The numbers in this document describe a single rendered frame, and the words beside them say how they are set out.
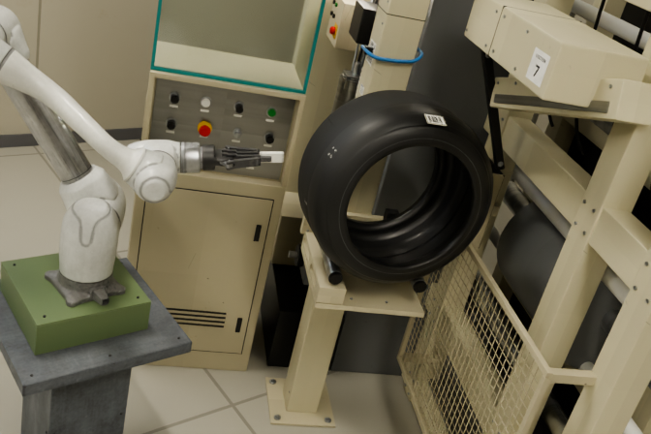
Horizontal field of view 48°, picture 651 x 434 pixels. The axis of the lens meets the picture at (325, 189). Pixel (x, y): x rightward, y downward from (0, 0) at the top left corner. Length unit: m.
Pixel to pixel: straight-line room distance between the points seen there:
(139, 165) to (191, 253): 0.99
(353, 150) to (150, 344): 0.84
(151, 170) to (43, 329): 0.56
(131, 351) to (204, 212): 0.74
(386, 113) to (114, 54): 3.10
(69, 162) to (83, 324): 0.48
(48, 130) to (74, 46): 2.58
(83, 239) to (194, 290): 0.91
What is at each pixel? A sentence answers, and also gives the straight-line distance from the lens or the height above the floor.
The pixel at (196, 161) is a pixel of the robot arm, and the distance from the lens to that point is 2.08.
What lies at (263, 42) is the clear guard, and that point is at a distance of 2.57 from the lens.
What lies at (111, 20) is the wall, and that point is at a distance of 4.86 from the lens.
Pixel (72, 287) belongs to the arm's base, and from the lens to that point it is 2.24.
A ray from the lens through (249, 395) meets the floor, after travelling 3.14.
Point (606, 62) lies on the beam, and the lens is 1.92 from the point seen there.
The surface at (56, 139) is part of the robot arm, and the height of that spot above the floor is 1.14.
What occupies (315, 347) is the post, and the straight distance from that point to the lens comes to 2.89.
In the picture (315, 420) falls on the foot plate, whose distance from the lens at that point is 3.08.
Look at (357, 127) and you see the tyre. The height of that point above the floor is 1.39.
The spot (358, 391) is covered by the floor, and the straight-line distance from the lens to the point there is 3.30.
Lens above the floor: 2.07
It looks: 25 degrees down
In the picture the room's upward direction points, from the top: 14 degrees clockwise
